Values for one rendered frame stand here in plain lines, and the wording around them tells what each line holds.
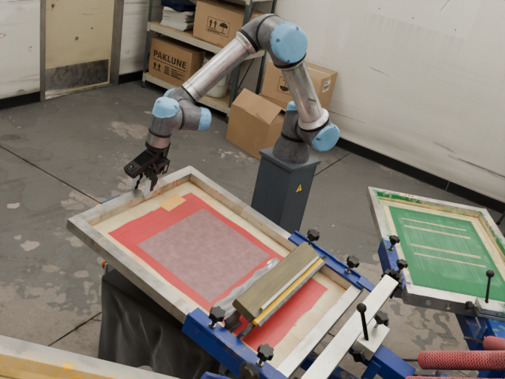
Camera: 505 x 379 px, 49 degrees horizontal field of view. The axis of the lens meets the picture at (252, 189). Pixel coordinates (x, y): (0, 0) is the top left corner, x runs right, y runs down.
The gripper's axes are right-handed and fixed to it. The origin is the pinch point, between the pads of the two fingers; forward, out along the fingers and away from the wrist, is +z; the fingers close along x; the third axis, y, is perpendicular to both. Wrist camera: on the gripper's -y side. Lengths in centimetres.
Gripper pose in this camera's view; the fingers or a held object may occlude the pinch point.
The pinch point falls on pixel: (139, 193)
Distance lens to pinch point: 191.2
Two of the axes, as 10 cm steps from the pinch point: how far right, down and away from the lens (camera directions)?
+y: 5.4, -3.0, 7.9
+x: -7.8, -5.3, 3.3
